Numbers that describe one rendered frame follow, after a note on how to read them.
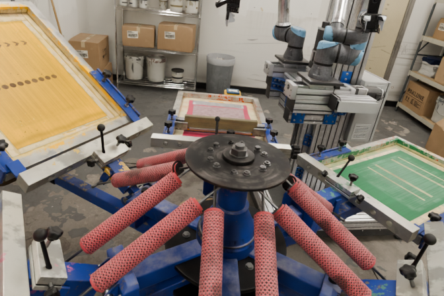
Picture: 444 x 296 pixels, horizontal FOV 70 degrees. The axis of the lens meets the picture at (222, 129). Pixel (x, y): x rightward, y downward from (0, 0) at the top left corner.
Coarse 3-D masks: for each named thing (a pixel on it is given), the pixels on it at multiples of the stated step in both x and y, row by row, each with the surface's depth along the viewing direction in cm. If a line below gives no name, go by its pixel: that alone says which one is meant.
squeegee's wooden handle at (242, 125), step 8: (184, 120) 175; (192, 120) 175; (200, 120) 176; (208, 120) 176; (224, 120) 176; (232, 120) 176; (240, 120) 177; (248, 120) 178; (256, 120) 179; (208, 128) 178; (224, 128) 178; (232, 128) 178; (240, 128) 179; (248, 128) 179
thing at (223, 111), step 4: (220, 108) 218; (224, 108) 218; (228, 108) 219; (232, 108) 220; (236, 108) 221; (244, 108) 223; (220, 112) 211; (224, 112) 212; (228, 112) 213; (232, 112) 214; (236, 112) 214; (240, 112) 215; (244, 112) 216; (220, 116) 205; (224, 116) 206; (228, 116) 207; (232, 116) 207; (236, 116) 208; (240, 116) 209; (244, 116) 210; (248, 116) 210
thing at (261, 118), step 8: (176, 96) 220; (184, 96) 230; (192, 96) 231; (200, 96) 231; (208, 96) 231; (216, 96) 231; (224, 96) 231; (232, 96) 232; (240, 96) 234; (176, 104) 206; (256, 104) 222; (176, 112) 195; (256, 112) 213; (264, 120) 198
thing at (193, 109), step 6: (192, 102) 222; (192, 108) 212; (198, 108) 213; (204, 108) 215; (210, 108) 216; (216, 108) 217; (192, 114) 203; (198, 114) 204; (204, 114) 205; (210, 114) 206; (216, 114) 208; (186, 132) 180; (192, 132) 180; (198, 132) 181
